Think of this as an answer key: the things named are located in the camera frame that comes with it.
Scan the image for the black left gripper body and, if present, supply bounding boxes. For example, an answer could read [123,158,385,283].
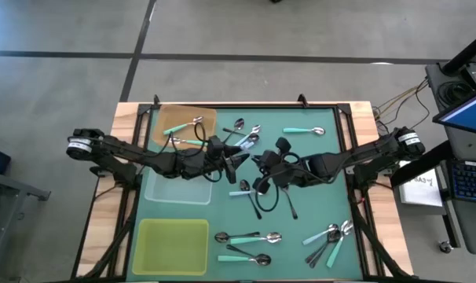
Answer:
[174,147,229,180]

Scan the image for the gray side table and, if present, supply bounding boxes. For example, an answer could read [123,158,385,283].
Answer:
[0,168,53,283]

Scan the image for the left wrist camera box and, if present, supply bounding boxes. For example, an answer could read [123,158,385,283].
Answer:
[206,135,225,158]

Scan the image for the green table mat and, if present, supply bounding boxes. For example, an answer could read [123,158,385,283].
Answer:
[126,106,365,282]

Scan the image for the orange plastic bin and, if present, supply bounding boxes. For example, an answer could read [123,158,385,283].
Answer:
[151,104,218,151]

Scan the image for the yellow plastic bin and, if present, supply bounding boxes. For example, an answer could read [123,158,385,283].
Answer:
[131,218,210,277]

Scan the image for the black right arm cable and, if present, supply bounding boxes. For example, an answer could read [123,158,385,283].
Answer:
[252,152,302,214]

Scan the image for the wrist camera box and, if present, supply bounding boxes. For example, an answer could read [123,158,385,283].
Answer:
[275,137,292,155]
[206,135,225,158]

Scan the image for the clear plastic bin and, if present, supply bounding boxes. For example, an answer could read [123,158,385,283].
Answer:
[143,167,214,206]

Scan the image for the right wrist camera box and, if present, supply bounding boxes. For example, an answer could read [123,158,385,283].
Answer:
[275,137,292,155]

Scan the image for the black pole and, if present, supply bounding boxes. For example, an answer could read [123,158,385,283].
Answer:
[441,28,476,75]

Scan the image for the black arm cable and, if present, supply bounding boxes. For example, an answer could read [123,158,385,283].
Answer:
[252,152,302,214]
[159,121,223,184]

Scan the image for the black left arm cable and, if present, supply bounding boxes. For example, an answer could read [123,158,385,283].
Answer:
[159,121,223,184]

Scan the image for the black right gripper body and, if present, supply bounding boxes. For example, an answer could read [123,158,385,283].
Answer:
[267,155,316,189]

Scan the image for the silver metal spoon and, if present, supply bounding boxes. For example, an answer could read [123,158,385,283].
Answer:
[225,244,258,260]

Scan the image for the yellow and black cables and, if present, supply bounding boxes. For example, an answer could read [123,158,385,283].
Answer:
[373,77,431,137]

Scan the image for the coiled black cable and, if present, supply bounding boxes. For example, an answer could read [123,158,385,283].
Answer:
[435,80,465,108]

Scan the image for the monitor with blue screen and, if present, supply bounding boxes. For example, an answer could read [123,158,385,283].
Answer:
[432,84,476,138]

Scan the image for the white paper sheet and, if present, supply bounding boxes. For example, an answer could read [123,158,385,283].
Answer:
[397,160,444,208]

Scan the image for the black keyboard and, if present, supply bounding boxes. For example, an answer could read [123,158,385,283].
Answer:
[449,159,476,204]

